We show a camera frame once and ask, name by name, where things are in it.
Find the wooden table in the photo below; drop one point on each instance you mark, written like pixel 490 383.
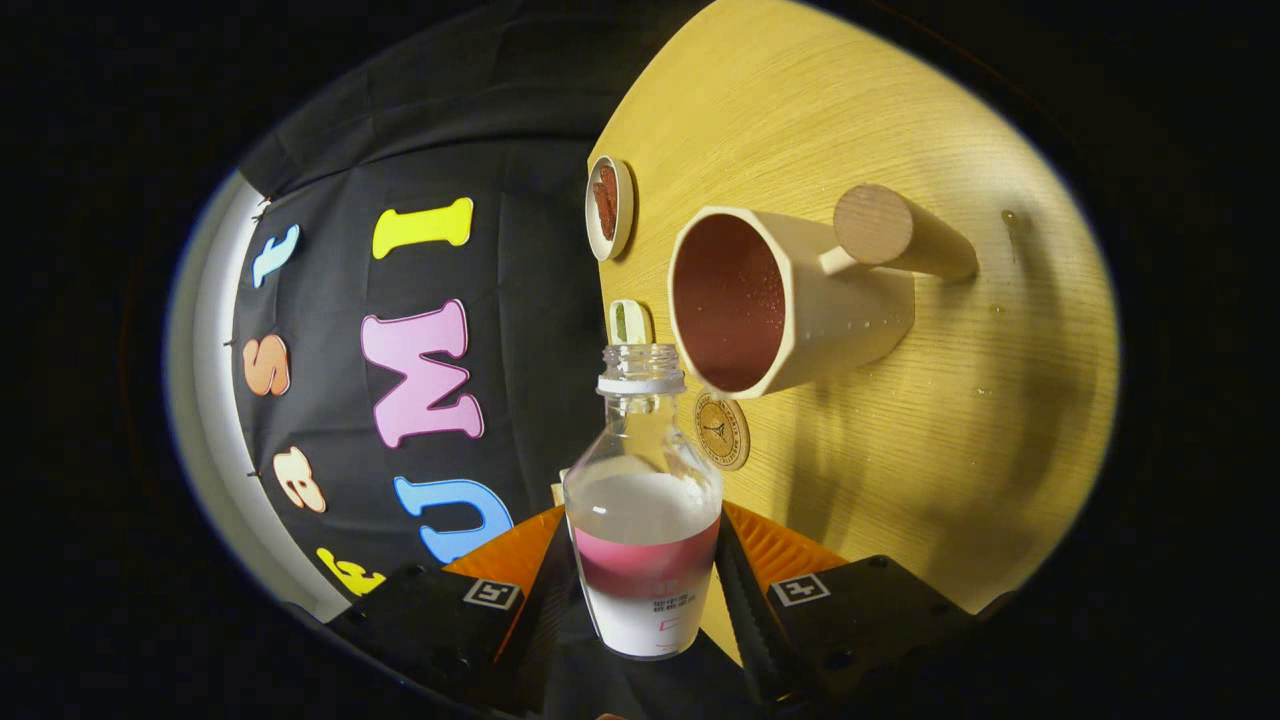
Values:
pixel 1000 420

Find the red meat piece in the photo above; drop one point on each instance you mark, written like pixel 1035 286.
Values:
pixel 608 220
pixel 606 183

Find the small white rectangular dish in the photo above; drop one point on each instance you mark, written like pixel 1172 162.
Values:
pixel 640 322

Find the clear juice bottle pink label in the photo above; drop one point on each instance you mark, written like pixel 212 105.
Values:
pixel 640 560

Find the round white plate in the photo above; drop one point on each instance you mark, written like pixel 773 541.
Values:
pixel 624 210

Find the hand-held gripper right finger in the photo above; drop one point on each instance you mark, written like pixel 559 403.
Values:
pixel 745 620

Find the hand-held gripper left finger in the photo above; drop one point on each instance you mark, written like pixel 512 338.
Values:
pixel 540 620

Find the round brown coaster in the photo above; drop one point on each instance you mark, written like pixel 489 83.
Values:
pixel 722 430

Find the black backdrop cloth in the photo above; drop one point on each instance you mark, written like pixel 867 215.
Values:
pixel 540 250

